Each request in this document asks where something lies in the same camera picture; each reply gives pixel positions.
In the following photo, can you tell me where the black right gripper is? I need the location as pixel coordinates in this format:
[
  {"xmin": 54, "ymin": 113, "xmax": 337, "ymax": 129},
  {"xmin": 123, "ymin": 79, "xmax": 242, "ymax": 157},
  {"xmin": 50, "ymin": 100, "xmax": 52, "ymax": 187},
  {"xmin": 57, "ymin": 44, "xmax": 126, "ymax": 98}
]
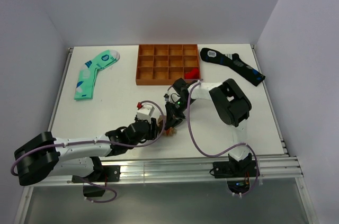
[{"xmin": 166, "ymin": 98, "xmax": 195, "ymax": 131}]

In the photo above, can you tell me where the brown argyle sock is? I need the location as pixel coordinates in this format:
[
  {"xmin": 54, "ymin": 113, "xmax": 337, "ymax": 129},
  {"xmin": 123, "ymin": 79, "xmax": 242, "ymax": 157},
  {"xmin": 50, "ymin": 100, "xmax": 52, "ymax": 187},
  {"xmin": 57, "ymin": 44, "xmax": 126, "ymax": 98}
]
[{"xmin": 157, "ymin": 115, "xmax": 177, "ymax": 137}]

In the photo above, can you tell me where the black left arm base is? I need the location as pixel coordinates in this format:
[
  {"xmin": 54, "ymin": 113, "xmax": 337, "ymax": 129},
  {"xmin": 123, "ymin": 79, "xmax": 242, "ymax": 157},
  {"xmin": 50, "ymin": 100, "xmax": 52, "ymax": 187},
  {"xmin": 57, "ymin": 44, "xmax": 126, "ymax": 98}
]
[{"xmin": 71, "ymin": 164, "xmax": 122, "ymax": 198}]

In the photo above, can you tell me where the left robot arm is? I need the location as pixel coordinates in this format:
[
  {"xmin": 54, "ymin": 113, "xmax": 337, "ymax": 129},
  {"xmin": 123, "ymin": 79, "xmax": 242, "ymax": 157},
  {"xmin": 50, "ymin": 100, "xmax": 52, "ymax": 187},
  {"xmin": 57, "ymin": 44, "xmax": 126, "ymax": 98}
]
[{"xmin": 11, "ymin": 118, "xmax": 161, "ymax": 186}]

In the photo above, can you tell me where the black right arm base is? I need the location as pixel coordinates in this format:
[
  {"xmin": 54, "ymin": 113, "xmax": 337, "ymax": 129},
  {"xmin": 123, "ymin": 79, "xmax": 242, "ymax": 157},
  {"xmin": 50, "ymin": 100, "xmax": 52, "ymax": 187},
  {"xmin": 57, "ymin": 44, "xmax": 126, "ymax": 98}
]
[{"xmin": 209, "ymin": 160, "xmax": 260, "ymax": 198}]

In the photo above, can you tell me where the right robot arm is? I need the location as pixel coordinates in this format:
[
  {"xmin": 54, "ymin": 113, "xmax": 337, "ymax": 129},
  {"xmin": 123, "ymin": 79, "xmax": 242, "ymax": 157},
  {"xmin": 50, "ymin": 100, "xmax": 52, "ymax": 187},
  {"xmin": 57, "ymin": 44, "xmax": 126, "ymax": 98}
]
[{"xmin": 164, "ymin": 78, "xmax": 254, "ymax": 176}]

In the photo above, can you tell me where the red rolled sock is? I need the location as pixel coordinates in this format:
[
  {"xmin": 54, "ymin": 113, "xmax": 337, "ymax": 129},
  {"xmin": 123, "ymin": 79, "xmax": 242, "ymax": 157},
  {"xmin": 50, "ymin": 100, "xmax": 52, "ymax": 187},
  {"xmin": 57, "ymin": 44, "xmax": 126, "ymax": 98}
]
[{"xmin": 184, "ymin": 68, "xmax": 200, "ymax": 79}]

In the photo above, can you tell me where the orange compartment tray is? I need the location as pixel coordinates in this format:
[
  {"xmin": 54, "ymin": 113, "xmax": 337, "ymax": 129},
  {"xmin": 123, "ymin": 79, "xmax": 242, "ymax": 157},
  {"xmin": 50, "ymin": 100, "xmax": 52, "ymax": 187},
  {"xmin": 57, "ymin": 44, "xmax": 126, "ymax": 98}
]
[{"xmin": 136, "ymin": 44, "xmax": 201, "ymax": 86}]

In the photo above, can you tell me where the mint green sock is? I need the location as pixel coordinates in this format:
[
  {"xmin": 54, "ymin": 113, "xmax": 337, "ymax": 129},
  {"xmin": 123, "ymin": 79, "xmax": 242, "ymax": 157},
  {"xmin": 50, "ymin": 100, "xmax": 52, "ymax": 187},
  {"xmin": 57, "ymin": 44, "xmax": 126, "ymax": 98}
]
[{"xmin": 74, "ymin": 50, "xmax": 120, "ymax": 101}]

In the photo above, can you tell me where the black blue sock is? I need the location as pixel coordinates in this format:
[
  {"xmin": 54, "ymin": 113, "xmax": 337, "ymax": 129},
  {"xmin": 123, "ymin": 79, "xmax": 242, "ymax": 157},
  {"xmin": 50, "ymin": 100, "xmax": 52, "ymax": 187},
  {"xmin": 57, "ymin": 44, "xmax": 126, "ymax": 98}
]
[{"xmin": 200, "ymin": 48, "xmax": 265, "ymax": 86}]

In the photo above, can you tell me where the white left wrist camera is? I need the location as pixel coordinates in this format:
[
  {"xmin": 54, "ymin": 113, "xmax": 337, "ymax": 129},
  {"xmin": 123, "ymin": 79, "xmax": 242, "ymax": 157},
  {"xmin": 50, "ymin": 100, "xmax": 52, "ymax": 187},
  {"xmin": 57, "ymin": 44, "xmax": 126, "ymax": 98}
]
[{"xmin": 136, "ymin": 102, "xmax": 154, "ymax": 123}]

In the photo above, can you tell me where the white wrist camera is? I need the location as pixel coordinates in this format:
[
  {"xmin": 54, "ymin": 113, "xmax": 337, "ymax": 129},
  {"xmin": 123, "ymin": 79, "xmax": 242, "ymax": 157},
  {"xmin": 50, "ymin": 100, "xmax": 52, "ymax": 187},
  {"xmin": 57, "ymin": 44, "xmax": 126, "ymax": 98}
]
[
  {"xmin": 164, "ymin": 93, "xmax": 171, "ymax": 103},
  {"xmin": 136, "ymin": 102, "xmax": 154, "ymax": 123}
]

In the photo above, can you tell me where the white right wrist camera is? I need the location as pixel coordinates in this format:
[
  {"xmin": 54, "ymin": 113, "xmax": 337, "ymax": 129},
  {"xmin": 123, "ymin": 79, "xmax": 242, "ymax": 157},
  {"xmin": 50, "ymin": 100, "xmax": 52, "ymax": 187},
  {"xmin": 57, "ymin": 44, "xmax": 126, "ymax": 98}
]
[{"xmin": 164, "ymin": 93, "xmax": 171, "ymax": 103}]

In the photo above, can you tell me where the aluminium frame rail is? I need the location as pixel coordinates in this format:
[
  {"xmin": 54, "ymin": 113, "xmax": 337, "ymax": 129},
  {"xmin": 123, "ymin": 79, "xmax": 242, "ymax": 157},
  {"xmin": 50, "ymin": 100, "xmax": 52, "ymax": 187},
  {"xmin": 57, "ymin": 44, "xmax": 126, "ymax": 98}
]
[{"xmin": 25, "ymin": 155, "xmax": 304, "ymax": 185}]

